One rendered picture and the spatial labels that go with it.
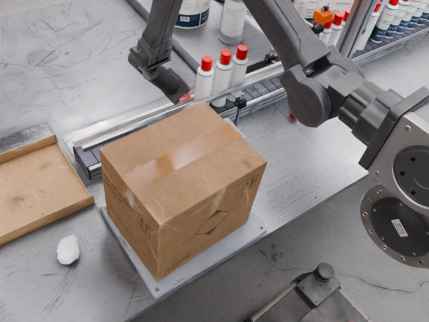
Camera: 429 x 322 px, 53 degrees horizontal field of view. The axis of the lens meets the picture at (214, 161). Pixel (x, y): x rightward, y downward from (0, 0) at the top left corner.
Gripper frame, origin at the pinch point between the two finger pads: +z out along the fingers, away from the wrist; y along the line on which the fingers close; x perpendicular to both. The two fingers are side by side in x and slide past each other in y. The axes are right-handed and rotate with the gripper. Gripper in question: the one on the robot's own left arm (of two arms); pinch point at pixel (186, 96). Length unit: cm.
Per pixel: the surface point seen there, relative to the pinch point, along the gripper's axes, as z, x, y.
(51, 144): -15.4, 38.6, 13.6
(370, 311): 113, 18, -75
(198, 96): 4.1, -2.2, -0.1
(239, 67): 7.3, -17.7, -1.8
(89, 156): -14.6, 30.7, 0.1
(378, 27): 62, -70, 0
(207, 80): -0.4, -8.1, -1.7
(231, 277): 84, 51, -27
